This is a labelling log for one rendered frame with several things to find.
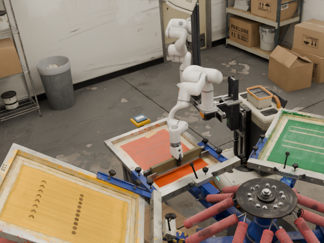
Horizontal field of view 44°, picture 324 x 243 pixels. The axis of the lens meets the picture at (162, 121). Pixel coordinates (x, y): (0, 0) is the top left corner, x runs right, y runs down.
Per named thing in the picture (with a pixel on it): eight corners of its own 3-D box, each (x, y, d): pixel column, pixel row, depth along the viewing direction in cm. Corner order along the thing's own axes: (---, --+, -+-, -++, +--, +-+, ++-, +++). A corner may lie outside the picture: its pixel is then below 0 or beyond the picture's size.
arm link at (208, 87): (202, 86, 317) (202, 67, 309) (218, 88, 311) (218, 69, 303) (197, 91, 310) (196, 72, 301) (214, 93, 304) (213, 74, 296)
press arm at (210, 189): (195, 186, 261) (195, 180, 259) (203, 182, 264) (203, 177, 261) (212, 201, 248) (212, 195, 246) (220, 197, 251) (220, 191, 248)
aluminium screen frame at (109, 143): (104, 145, 318) (103, 141, 316) (167, 121, 342) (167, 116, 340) (155, 200, 259) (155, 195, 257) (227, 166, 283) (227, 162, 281)
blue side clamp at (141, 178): (131, 178, 282) (130, 170, 278) (138, 175, 284) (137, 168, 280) (153, 202, 259) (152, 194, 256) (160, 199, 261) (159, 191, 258)
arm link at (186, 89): (189, 71, 285) (209, 74, 278) (184, 101, 286) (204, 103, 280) (181, 67, 270) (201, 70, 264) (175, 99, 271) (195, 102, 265)
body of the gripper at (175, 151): (184, 143, 271) (184, 157, 277) (175, 137, 279) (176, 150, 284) (174, 147, 268) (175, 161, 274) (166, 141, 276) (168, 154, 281)
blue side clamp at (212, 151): (197, 150, 304) (196, 142, 301) (202, 147, 307) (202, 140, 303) (222, 169, 282) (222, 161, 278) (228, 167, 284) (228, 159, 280)
